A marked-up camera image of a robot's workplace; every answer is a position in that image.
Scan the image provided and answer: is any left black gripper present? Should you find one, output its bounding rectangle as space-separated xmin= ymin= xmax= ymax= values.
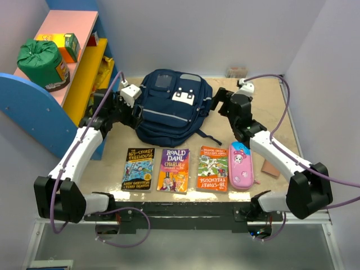
xmin=108 ymin=92 xmax=143 ymax=129

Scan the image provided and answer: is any navy blue school backpack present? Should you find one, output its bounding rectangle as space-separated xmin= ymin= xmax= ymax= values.
xmin=136 ymin=69 xmax=222 ymax=147

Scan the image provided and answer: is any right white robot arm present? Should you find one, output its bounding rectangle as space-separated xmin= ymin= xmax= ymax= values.
xmin=210 ymin=87 xmax=333 ymax=221

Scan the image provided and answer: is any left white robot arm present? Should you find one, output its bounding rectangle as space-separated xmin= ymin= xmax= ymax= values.
xmin=34 ymin=84 xmax=142 ymax=223

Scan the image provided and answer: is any yellow snack bag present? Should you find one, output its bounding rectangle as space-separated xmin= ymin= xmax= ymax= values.
xmin=91 ymin=56 xmax=114 ymax=96

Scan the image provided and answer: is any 169-storey treehouse book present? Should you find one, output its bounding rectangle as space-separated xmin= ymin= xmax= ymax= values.
xmin=121 ymin=148 xmax=155 ymax=192

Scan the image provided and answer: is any orange 78-storey treehouse book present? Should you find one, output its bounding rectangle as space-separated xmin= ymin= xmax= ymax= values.
xmin=196 ymin=146 xmax=228 ymax=192

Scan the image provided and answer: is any pink pencil case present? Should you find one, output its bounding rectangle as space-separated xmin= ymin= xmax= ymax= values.
xmin=228 ymin=141 xmax=258 ymax=190

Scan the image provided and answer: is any Roald Dahl Charlie book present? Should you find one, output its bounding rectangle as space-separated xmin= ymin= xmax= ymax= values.
xmin=157 ymin=148 xmax=190 ymax=194

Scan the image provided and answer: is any brown leather wallet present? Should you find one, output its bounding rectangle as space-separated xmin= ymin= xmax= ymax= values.
xmin=261 ymin=160 xmax=280 ymax=178

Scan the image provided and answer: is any small box on yellow shelf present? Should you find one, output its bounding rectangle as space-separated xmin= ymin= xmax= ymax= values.
xmin=87 ymin=31 xmax=99 ymax=47

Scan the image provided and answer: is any blue pink yellow shelf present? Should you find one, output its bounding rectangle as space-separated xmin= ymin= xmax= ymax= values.
xmin=1 ymin=1 xmax=111 ymax=159

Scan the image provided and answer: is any yellow green carton box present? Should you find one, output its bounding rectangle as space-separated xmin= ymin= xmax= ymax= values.
xmin=35 ymin=33 xmax=81 ymax=64

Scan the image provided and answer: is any green wrapped round package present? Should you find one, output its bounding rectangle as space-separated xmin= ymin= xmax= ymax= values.
xmin=17 ymin=39 xmax=70 ymax=92

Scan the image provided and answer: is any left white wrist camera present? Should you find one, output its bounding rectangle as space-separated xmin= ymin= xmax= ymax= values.
xmin=120 ymin=80 xmax=142 ymax=107

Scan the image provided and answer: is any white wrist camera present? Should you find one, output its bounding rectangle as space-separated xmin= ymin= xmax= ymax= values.
xmin=120 ymin=80 xmax=142 ymax=107
xmin=237 ymin=78 xmax=255 ymax=97

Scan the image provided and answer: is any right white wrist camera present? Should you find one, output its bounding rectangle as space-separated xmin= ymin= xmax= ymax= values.
xmin=237 ymin=78 xmax=255 ymax=97

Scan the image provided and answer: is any small box at back wall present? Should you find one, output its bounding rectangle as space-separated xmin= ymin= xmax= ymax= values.
xmin=226 ymin=66 xmax=248 ymax=78

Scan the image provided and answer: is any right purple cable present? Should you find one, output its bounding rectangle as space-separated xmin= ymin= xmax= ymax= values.
xmin=244 ymin=74 xmax=360 ymax=242

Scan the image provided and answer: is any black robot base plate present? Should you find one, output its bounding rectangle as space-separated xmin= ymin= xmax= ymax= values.
xmin=85 ymin=201 xmax=283 ymax=234

